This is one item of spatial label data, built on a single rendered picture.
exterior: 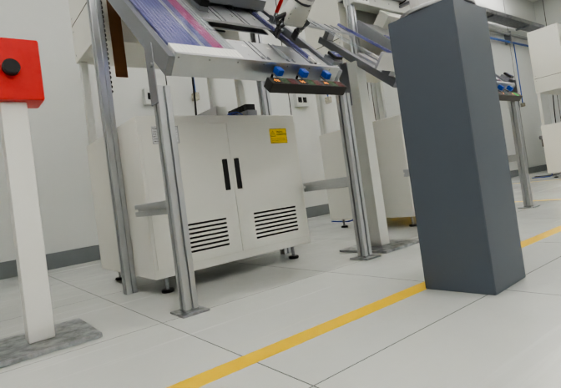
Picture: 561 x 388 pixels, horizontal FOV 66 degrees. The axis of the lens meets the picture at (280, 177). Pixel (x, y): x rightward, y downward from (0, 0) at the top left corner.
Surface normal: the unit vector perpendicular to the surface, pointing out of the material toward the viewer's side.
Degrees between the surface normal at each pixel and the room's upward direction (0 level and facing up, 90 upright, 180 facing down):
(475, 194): 90
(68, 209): 90
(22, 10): 90
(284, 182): 90
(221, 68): 135
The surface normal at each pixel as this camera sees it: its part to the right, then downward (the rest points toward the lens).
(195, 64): 0.52, 0.63
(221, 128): 0.61, -0.10
